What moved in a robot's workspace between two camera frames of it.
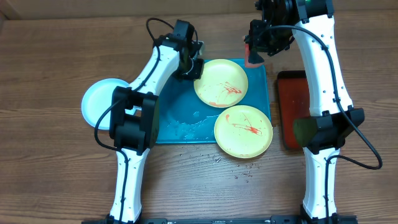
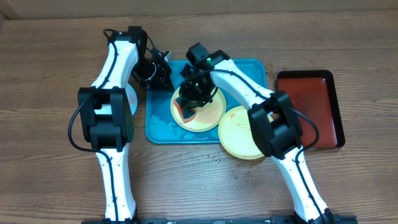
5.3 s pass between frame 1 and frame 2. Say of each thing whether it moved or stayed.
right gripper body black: moved
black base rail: stayed
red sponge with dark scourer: moved
